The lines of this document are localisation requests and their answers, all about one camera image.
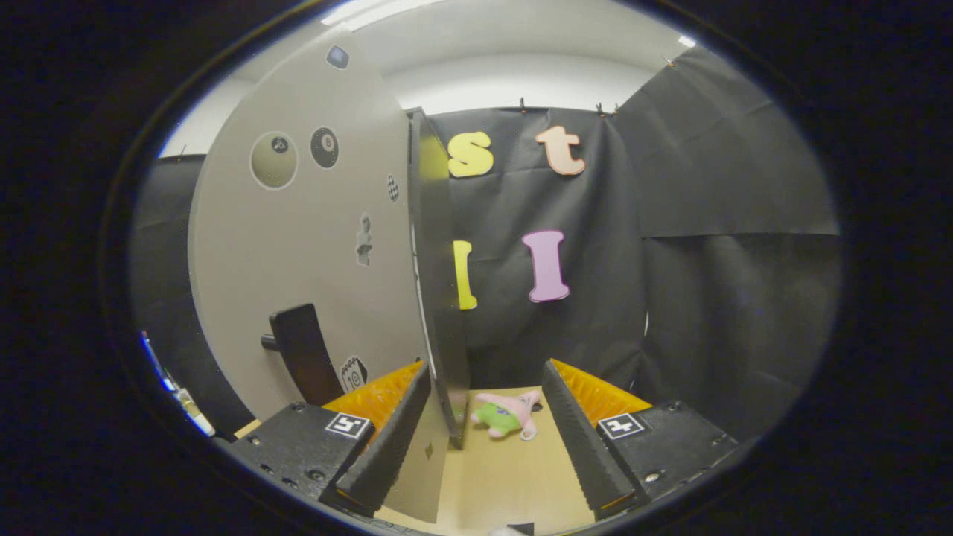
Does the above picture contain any beige shoe cabinet door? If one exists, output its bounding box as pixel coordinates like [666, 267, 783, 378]
[188, 28, 452, 524]

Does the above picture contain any pink and green plush toy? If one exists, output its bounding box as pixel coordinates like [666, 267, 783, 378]
[470, 389, 544, 442]

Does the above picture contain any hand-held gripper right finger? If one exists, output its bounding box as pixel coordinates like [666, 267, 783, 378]
[541, 358, 739, 521]

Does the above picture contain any long ceiling light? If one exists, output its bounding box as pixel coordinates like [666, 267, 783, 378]
[320, 0, 449, 32]

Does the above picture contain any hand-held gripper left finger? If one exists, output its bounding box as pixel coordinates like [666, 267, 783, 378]
[223, 360, 433, 518]

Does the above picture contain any dark grey shoe cabinet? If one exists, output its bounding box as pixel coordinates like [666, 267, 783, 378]
[406, 106, 473, 452]

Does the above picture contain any black backdrop cloth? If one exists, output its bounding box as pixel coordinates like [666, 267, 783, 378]
[130, 45, 844, 444]

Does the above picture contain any black cabinet door handle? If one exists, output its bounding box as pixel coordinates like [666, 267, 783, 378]
[260, 303, 345, 407]

